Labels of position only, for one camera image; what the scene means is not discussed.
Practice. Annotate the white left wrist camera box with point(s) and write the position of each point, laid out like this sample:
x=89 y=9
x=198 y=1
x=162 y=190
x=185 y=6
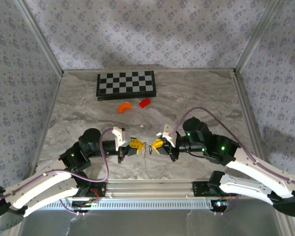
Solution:
x=119 y=137

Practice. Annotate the small circuit board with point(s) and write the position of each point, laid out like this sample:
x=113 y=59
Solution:
x=84 y=204
x=220 y=204

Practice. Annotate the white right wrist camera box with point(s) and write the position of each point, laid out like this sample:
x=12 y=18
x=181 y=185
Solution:
x=166 y=130

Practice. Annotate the aluminium mounting rail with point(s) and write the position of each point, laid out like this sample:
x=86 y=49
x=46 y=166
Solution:
x=150 y=188

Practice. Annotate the small red plastic block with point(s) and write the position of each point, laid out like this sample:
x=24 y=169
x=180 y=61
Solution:
x=144 y=102

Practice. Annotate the grey metal sheet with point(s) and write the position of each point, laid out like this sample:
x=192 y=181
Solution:
x=150 y=223

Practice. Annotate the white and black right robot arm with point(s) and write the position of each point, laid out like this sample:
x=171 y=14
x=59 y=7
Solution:
x=250 y=172

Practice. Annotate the long aluminium edge rail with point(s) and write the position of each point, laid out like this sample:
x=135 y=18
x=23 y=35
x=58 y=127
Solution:
x=150 y=70

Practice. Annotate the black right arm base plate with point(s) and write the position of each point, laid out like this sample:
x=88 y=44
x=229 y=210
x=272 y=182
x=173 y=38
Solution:
x=199 y=189

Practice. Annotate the double aluminium side rail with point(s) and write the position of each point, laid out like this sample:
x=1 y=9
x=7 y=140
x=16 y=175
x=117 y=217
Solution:
x=245 y=105

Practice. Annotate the thin aluminium side rail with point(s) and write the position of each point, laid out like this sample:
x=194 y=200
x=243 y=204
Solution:
x=47 y=120

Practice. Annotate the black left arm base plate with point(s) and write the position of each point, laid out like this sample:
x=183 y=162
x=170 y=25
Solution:
x=100 y=189

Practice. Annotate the aluminium frame post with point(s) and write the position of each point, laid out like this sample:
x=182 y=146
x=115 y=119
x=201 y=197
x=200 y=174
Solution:
x=258 y=37
x=39 y=39

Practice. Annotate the orange curved plastic block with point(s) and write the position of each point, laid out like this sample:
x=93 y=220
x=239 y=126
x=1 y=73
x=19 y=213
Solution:
x=124 y=107

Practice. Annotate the black and white chessboard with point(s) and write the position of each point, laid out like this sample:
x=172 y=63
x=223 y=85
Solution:
x=125 y=84

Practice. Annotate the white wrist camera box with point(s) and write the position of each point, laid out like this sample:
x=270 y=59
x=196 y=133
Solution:
x=166 y=130
x=119 y=137

